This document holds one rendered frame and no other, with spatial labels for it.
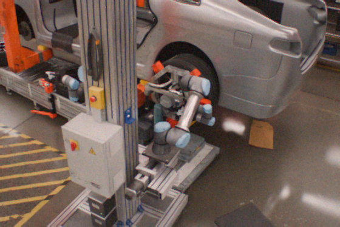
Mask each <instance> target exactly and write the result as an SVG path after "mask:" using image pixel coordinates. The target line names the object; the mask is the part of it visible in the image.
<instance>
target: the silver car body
mask: <svg viewBox="0 0 340 227"><path fill-rule="evenodd" d="M147 2H148V7H149V8H144V7H139V6H136V16H137V28H136V40H137V78H140V79H143V80H146V81H149V82H152V67H151V66H152V65H153V62H154V60H155V57H156V55H157V52H158V51H159V50H160V49H161V48H162V47H163V46H164V45H165V44H167V43H169V42H171V41H186V42H191V43H193V44H195V45H197V46H198V47H200V48H201V49H202V50H203V51H204V52H205V53H206V54H207V55H208V56H209V57H210V59H211V61H212V62H213V64H214V66H215V68H216V69H217V73H218V76H219V81H220V101H219V106H221V107H224V108H227V109H230V110H233V111H237V112H240V113H242V114H245V115H248V116H251V117H254V118H258V119H264V118H270V117H272V116H275V115H277V114H278V113H279V112H281V111H282V110H284V109H285V108H286V107H287V106H288V105H289V104H290V103H291V102H292V101H293V99H294V98H295V96H296V95H297V94H298V93H299V91H300V89H301V87H302V86H303V84H304V83H305V81H306V80H307V78H308V76H309V74H310V73H311V71H312V70H313V68H314V66H315V65H316V63H317V61H318V60H319V57H320V56H321V53H322V51H323V48H324V43H325V33H326V28H327V8H326V4H325V2H324V1H322V0H147ZM14 3H15V12H16V18H17V19H16V20H17V23H18V25H17V26H18V32H19V34H20V35H22V37H23V38H24V40H26V41H30V40H32V39H33V38H34V39H36V43H37V44H39V45H41V46H45V47H48V48H50V49H54V50H57V51H59V52H64V53H66V54H69V55H73V56H76V57H79V58H81V50H80V36H79V31H78V28H79V26H78V12H77V0H14ZM52 32H58V33H63V34H65V35H69V36H74V37H73V44H72V54H70V53H69V52H66V51H65V50H63V49H61V48H58V47H57V48H52V42H51V39H52Z"/></svg>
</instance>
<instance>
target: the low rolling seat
mask: <svg viewBox="0 0 340 227"><path fill-rule="evenodd" d="M212 227H277V226H275V225H274V224H273V223H272V222H271V221H270V220H269V219H268V218H267V217H266V216H265V215H264V214H263V213H262V211H260V210H259V208H258V207H256V205H255V204H253V203H252V202H251V203H249V204H246V205H245V206H243V207H240V208H238V209H236V210H233V211H231V212H229V213H227V214H225V215H223V216H221V217H219V218H217V219H214V221H213V223H212Z"/></svg>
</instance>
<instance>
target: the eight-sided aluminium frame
mask: <svg viewBox="0 0 340 227"><path fill-rule="evenodd" d="M166 72H170V73H173V74H175V75H179V76H187V75H189V74H190V72H189V71H187V70H183V69H179V68H177V67H173V66H170V65H168V66H166V67H165V68H163V69H162V70H161V71H159V73H157V74H156V75H155V76H153V77H152V83H153V84H156V85H158V78H159V77H160V76H162V75H164V74H165V73H166ZM152 99H153V100H154V103H155V104H161V102H160V97H159V96H158V93H157V92H154V93H152ZM163 115H164V116H166V117H169V118H172V119H174V118H175V112H171V111H169V110H168V109H167V108H165V107H163Z"/></svg>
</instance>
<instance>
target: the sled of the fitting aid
mask: <svg viewBox="0 0 340 227"><path fill-rule="evenodd" d="M205 143H206V141H204V142H203V143H202V144H201V145H200V146H199V147H198V148H197V149H196V150H195V151H194V152H193V153H192V154H191V155H189V154H187V153H185V152H182V151H180V152H179V153H178V159H181V160H183V161H185V162H188V163H189V162H190V161H191V160H192V159H193V158H194V157H195V156H196V155H197V154H198V153H199V152H200V151H201V150H202V149H203V148H204V147H205Z"/></svg>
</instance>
